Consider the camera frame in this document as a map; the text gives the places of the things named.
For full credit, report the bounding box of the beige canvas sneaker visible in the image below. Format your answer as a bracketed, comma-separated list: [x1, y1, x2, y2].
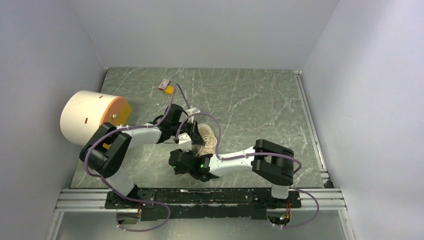
[193, 123, 218, 157]

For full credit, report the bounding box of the white shoelace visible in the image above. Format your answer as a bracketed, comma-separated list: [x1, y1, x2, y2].
[199, 134, 218, 155]

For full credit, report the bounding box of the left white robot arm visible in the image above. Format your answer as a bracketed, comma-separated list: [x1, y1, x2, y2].
[79, 103, 205, 208]

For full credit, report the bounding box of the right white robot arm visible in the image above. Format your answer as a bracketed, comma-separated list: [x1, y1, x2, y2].
[168, 139, 301, 207]

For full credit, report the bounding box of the yellow small block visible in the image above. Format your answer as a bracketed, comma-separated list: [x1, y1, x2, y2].
[164, 85, 175, 96]

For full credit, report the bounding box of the red white small box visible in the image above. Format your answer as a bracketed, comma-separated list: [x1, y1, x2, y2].
[158, 79, 170, 91]

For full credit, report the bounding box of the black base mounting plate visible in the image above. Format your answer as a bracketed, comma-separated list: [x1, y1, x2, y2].
[104, 187, 302, 221]

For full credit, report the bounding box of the white orange cylinder drum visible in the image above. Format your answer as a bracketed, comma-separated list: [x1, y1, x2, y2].
[60, 90, 132, 146]

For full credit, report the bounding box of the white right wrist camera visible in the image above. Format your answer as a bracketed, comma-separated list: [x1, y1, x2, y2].
[178, 133, 192, 153]

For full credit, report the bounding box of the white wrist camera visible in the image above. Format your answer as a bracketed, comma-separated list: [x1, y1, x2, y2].
[185, 107, 201, 123]
[178, 133, 192, 153]

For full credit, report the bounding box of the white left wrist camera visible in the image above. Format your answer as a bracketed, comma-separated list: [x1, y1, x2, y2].
[185, 107, 201, 123]

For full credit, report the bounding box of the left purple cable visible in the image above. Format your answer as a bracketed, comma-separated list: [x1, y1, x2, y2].
[83, 83, 196, 233]

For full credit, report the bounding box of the purple cable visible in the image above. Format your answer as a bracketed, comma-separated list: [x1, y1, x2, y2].
[83, 83, 196, 233]
[174, 111, 321, 230]

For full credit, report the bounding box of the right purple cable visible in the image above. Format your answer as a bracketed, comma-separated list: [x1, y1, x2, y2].
[174, 111, 321, 230]

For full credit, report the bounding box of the aluminium frame rail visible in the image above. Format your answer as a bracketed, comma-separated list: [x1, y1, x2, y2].
[54, 188, 347, 213]

